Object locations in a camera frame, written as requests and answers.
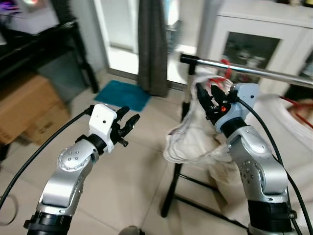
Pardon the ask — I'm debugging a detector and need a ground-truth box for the red clothes hanger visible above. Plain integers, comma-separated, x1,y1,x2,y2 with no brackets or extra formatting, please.
210,59,233,87
281,95,313,129

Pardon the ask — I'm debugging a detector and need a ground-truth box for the teal floor mat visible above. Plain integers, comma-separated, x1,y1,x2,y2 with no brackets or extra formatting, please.
94,80,151,112

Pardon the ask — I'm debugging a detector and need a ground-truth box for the cream hanging garment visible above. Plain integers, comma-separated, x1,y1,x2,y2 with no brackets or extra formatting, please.
164,66,236,196

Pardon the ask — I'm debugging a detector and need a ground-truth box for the metal clothes rack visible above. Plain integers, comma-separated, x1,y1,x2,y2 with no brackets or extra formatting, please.
160,53,313,231

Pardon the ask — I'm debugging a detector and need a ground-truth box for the white glass door cabinet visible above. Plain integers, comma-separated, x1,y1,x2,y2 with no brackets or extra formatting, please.
208,0,313,90

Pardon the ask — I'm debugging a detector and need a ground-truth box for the dark grey box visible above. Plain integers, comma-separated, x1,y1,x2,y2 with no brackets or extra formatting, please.
37,64,91,101

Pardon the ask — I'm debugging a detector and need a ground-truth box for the dark grey curtain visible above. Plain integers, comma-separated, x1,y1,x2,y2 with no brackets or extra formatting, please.
137,0,170,97

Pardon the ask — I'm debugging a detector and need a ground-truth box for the white framed glass door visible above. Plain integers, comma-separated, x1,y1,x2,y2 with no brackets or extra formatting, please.
93,0,216,84

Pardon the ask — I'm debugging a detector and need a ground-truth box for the grey robot foot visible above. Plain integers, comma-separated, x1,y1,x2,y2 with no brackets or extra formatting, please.
117,225,145,235

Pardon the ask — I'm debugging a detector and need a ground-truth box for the brown cardboard box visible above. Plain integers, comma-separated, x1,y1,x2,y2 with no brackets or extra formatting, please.
0,73,72,146

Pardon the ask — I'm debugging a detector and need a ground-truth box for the black desk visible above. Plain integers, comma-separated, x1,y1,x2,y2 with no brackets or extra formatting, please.
0,19,98,94

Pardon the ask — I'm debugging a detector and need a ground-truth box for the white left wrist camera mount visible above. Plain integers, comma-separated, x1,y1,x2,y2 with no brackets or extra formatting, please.
90,104,118,148

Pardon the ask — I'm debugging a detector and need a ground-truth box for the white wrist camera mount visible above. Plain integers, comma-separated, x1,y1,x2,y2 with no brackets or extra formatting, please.
90,104,118,148
215,83,259,131

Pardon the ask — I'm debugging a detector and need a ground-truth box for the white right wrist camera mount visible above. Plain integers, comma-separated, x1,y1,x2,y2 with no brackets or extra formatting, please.
215,83,259,131

